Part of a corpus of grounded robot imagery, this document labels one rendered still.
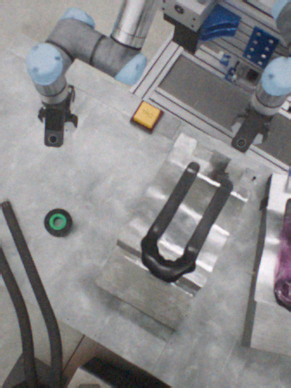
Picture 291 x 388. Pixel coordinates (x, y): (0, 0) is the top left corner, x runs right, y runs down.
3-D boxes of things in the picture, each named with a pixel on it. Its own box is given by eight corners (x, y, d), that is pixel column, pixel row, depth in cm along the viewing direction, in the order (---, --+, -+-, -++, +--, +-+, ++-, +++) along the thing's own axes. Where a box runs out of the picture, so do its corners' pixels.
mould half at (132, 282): (178, 142, 161) (183, 126, 148) (254, 183, 158) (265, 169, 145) (94, 284, 149) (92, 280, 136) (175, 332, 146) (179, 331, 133)
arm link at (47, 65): (69, 48, 112) (48, 80, 110) (74, 74, 122) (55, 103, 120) (37, 32, 112) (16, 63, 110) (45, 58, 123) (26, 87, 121)
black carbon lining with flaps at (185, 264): (189, 160, 152) (192, 150, 143) (237, 187, 151) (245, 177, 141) (129, 263, 144) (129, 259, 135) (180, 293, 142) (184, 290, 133)
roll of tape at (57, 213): (47, 240, 152) (45, 237, 148) (43, 213, 154) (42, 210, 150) (74, 235, 152) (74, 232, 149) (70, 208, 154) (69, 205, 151)
